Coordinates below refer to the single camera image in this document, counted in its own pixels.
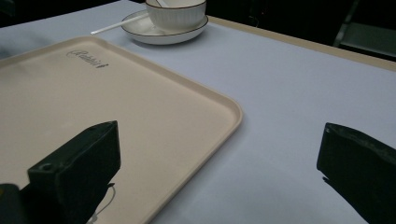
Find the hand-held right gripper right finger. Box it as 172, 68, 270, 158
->
316, 122, 396, 224

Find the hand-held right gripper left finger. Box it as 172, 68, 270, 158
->
19, 120, 121, 224

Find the beige plastic tray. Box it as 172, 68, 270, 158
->
0, 35, 244, 224

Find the metal stand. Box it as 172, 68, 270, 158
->
332, 0, 396, 60

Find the white plate with dark rim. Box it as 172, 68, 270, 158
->
120, 9, 209, 46

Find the white ribbed bowl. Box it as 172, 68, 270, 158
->
145, 0, 207, 32

